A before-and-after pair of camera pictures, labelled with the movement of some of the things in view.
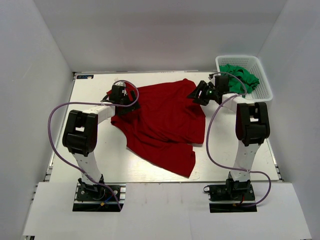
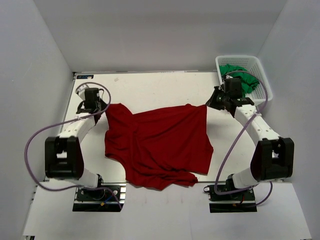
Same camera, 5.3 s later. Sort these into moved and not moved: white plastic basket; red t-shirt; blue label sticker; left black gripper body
Moved: left black gripper body; red t-shirt
Not moved: blue label sticker; white plastic basket
